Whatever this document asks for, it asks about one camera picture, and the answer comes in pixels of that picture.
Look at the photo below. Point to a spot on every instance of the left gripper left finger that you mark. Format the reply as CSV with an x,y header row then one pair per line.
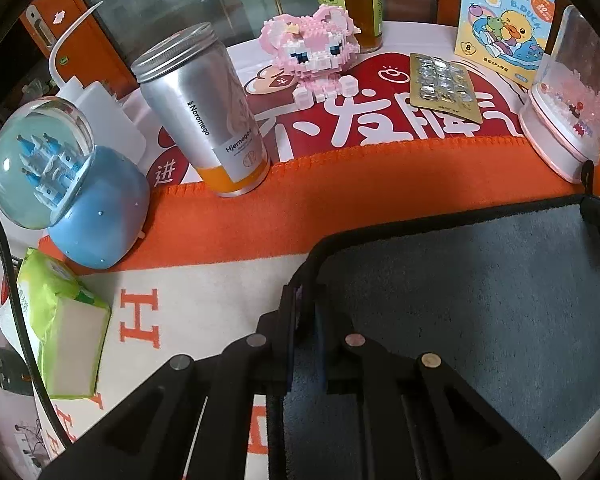
x,y
191,419

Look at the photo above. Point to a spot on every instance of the blue castle snow globe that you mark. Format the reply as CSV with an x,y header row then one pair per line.
x,y
91,200

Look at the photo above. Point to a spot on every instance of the pink brick pig figure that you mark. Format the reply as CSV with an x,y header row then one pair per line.
x,y
317,49

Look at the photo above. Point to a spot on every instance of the green tissue pack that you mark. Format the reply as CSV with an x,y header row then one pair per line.
x,y
66,324

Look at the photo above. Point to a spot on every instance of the white charger with cable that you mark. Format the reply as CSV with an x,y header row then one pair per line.
x,y
110,125

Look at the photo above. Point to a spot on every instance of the pill blister pack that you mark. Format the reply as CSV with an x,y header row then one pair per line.
x,y
443,86

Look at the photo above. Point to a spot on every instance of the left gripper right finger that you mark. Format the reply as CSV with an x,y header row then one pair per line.
x,y
418,418

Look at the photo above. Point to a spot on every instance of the pink dome music box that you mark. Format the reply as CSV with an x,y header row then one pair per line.
x,y
561,117

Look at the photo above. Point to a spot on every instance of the purple and grey towel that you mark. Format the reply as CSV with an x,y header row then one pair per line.
x,y
508,296

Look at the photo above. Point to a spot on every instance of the silver aluminium can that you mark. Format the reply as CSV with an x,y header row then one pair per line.
x,y
189,81

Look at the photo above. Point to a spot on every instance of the red printed table mat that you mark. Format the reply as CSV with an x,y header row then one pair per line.
x,y
380,113

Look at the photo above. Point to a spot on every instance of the orange H-pattern table blanket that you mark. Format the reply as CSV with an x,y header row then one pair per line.
x,y
210,266

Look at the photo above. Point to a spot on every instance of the blue duck eye-mask box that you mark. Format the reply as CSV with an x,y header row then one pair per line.
x,y
507,36

